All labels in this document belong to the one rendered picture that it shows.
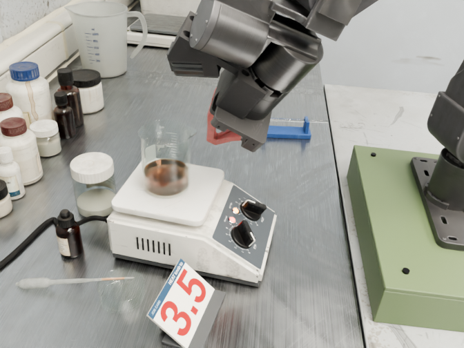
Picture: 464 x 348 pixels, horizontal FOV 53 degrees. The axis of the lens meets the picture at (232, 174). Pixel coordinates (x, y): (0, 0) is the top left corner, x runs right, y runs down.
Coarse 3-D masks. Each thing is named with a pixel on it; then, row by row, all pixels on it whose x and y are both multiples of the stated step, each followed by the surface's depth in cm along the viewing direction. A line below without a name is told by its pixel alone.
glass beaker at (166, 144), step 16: (144, 128) 57; (160, 128) 59; (176, 128) 59; (192, 128) 57; (144, 144) 55; (160, 144) 53; (176, 144) 54; (144, 160) 56; (160, 160) 55; (176, 160) 55; (144, 176) 58; (160, 176) 56; (176, 176) 57; (160, 192) 57; (176, 192) 58
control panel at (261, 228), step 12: (240, 192) 65; (228, 204) 62; (240, 204) 63; (228, 216) 60; (240, 216) 62; (264, 216) 64; (216, 228) 57; (228, 228) 59; (252, 228) 61; (264, 228) 63; (216, 240) 56; (228, 240) 57; (264, 240) 61; (240, 252) 57; (252, 252) 58; (264, 252) 59
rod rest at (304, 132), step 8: (272, 128) 92; (280, 128) 92; (288, 128) 92; (296, 128) 92; (304, 128) 91; (272, 136) 90; (280, 136) 90; (288, 136) 91; (296, 136) 91; (304, 136) 91
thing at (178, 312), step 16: (192, 272) 56; (176, 288) 53; (192, 288) 55; (208, 288) 57; (176, 304) 52; (192, 304) 54; (160, 320) 50; (176, 320) 51; (192, 320) 52; (176, 336) 50
